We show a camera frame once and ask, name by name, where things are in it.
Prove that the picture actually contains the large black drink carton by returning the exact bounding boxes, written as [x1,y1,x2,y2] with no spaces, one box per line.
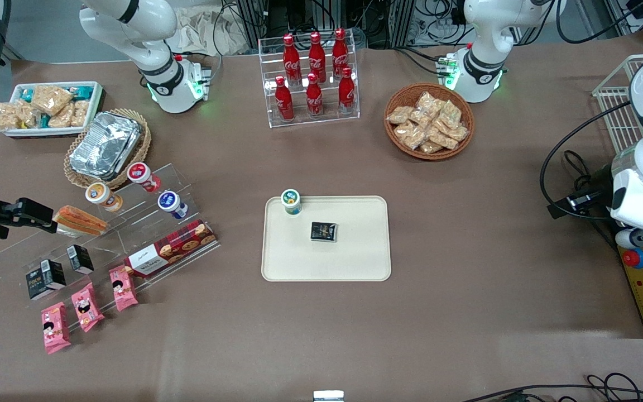
[25,259,68,302]

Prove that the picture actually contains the blue lid yogurt cup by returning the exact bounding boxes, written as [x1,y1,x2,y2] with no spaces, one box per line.
[157,190,189,220]

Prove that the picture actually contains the beige plastic tray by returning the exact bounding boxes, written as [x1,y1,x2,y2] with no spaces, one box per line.
[261,195,392,282]

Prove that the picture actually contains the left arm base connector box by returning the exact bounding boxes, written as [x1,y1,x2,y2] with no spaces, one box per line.
[435,53,463,91]

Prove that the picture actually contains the triangle sandwich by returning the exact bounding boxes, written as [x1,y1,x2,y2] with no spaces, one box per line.
[49,205,109,238]

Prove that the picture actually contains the black overhead cable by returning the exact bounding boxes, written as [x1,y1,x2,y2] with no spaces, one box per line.
[555,0,643,45]

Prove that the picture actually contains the brown table cover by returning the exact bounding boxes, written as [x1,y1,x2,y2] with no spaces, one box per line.
[0,31,643,402]

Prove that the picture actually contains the oval wicker basket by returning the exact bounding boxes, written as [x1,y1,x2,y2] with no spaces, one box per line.
[63,108,152,191]

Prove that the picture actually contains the small black drink carton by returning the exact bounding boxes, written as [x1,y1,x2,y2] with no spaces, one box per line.
[66,244,95,276]

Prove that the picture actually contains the aluminium frame with cables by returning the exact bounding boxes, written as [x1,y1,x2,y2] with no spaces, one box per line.
[235,0,467,50]

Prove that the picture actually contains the green lid yogurt cup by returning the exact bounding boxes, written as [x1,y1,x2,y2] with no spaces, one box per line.
[281,189,303,217]

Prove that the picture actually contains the pink snack packet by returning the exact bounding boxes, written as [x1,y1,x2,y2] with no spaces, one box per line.
[70,282,106,333]
[108,265,140,313]
[40,301,73,356]

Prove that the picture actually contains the clear acrylic stepped shelf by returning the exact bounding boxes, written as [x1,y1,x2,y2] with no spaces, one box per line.
[0,162,222,309]

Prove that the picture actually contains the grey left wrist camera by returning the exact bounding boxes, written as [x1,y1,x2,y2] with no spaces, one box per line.
[615,227,643,250]

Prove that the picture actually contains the red tartan cookie box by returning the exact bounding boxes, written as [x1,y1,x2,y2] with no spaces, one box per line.
[124,219,219,279]

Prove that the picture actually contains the small black snack pack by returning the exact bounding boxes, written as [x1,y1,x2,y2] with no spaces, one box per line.
[310,222,338,243]

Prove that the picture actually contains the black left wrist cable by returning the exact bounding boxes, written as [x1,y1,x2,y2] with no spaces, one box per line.
[539,99,635,222]

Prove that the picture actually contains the black floor cable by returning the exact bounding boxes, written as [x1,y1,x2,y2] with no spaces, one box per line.
[460,372,643,402]

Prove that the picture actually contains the red cola bottle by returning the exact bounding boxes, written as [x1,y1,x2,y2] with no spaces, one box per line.
[273,75,296,123]
[282,33,302,85]
[337,66,357,116]
[331,28,351,79]
[305,73,325,119]
[308,31,327,83]

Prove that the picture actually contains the red lid yogurt cup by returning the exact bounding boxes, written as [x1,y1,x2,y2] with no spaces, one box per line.
[127,162,162,194]

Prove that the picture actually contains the beige crumpled cloth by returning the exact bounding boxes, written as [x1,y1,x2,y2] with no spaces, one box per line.
[173,6,251,57]

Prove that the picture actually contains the round wicker basket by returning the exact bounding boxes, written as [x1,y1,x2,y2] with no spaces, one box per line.
[383,83,476,162]

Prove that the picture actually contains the orange lid yogurt cup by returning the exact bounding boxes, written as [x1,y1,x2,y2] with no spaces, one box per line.
[85,183,124,213]

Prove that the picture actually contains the aluminium foil container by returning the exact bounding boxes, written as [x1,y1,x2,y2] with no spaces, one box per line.
[69,111,143,181]

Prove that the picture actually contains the clear acrylic bottle rack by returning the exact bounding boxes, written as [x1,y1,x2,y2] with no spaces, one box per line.
[258,34,361,130]

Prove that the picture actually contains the dark grey metal bar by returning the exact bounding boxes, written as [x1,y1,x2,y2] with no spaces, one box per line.
[0,40,25,62]

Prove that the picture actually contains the white plastic bin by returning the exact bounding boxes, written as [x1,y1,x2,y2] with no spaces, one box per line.
[0,81,105,138]

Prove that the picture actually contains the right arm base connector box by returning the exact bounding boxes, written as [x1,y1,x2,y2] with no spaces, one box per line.
[189,60,214,102]

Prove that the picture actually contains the white wire rack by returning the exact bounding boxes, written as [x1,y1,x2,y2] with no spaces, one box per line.
[592,54,643,155]

